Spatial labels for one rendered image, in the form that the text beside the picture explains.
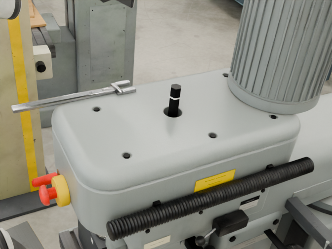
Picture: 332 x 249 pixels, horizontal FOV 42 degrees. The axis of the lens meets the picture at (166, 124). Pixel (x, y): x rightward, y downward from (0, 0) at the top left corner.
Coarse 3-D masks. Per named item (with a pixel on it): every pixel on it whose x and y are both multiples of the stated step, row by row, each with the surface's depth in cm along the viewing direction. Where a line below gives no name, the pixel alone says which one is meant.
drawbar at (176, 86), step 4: (172, 84) 81; (176, 84) 81; (172, 88) 80; (176, 88) 80; (180, 88) 80; (172, 92) 81; (176, 92) 81; (172, 96) 81; (176, 96) 81; (172, 100) 82; (176, 100) 82; (172, 104) 82; (176, 104) 82; (168, 108) 83; (172, 108) 83; (176, 108) 83; (168, 112) 84; (172, 112) 83; (176, 112) 84; (168, 116) 84; (172, 116) 84; (176, 116) 84
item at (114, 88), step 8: (128, 80) 91; (104, 88) 88; (112, 88) 88; (128, 88) 88; (64, 96) 84; (72, 96) 84; (80, 96) 84; (88, 96) 85; (96, 96) 86; (16, 104) 80; (24, 104) 81; (32, 104) 81; (40, 104) 81; (48, 104) 82; (56, 104) 82; (16, 112) 79
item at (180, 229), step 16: (256, 192) 94; (208, 208) 88; (224, 208) 91; (240, 208) 94; (256, 208) 98; (160, 224) 84; (176, 224) 86; (192, 224) 89; (208, 224) 92; (128, 240) 86; (144, 240) 84; (160, 240) 86; (176, 240) 90
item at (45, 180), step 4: (44, 176) 92; (48, 176) 92; (52, 176) 92; (32, 180) 92; (36, 180) 91; (40, 180) 91; (44, 180) 92; (48, 180) 92; (32, 184) 92; (36, 184) 91; (40, 184) 91; (44, 184) 92; (48, 184) 93
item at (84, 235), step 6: (78, 222) 169; (78, 228) 172; (84, 228) 161; (84, 234) 164; (90, 234) 155; (96, 234) 154; (84, 240) 166; (90, 240) 157; (96, 240) 153; (102, 240) 153; (84, 246) 169; (90, 246) 159; (96, 246) 151; (102, 246) 151
